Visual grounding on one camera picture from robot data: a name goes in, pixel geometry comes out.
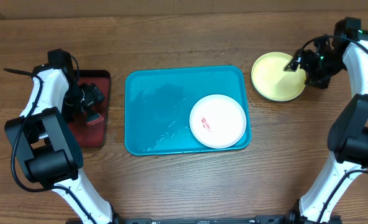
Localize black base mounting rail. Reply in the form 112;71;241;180
65;214;343;224

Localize black red-lined sponge tray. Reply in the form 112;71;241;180
68;70;111;148

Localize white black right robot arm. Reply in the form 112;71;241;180
275;17;368;223

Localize teal plastic serving tray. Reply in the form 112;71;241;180
124;65;249;156

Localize yellow-green plastic plate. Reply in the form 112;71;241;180
251;52;306;102

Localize pink white plastic plate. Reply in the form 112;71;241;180
189;95;247;149

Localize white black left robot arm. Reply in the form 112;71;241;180
4;49;123;223

